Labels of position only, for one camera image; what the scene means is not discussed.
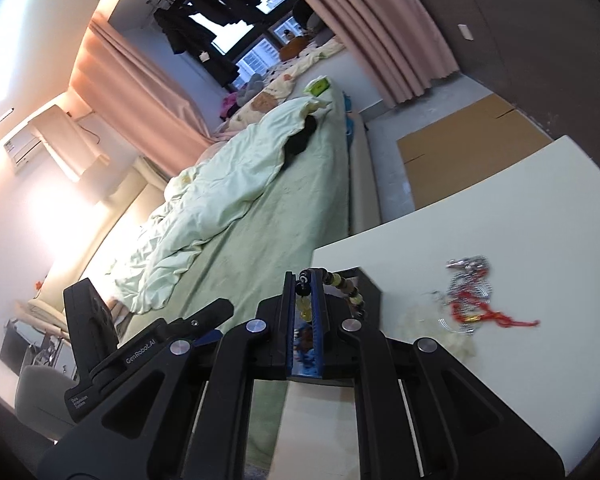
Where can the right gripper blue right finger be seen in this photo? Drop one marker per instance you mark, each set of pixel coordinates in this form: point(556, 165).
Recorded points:
point(318, 321)

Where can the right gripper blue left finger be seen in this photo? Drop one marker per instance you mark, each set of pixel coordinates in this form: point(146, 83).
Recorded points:
point(289, 305)

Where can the black square jewelry box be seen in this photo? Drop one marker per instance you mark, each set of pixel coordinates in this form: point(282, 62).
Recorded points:
point(351, 293)

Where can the green bed with sheet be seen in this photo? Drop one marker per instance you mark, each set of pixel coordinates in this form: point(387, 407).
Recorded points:
point(327, 193)

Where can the white translucent plastic bag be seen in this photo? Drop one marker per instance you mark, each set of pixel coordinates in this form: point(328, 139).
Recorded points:
point(425, 318)

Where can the pale green crumpled duvet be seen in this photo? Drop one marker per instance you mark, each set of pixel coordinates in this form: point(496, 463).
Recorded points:
point(202, 201)

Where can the black garment on bed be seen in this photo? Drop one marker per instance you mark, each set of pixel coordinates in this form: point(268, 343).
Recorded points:
point(297, 143)

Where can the flat brown cardboard sheet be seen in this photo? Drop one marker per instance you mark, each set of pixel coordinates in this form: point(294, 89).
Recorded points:
point(467, 147)

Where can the green tissue box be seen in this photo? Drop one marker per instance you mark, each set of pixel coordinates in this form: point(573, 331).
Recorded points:
point(317, 86)

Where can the floral window seat cushion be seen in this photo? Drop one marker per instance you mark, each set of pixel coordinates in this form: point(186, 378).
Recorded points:
point(277, 87)

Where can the pink curtain left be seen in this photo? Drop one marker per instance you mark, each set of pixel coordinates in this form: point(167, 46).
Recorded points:
point(138, 99)

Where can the pink curtain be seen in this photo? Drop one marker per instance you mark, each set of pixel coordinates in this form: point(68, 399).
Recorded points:
point(138, 99)
point(396, 42)

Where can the pink curtain right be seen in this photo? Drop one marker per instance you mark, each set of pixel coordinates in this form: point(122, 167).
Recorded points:
point(396, 42)

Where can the grey chair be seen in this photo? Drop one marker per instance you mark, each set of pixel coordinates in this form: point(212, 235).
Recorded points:
point(40, 401)

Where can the black phone on mount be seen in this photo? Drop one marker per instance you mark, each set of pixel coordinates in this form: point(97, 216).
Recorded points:
point(91, 328)

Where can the white wall switch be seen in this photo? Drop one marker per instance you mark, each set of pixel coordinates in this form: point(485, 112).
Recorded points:
point(465, 32)

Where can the wall air conditioner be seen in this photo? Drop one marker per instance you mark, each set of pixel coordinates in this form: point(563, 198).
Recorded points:
point(21, 147)

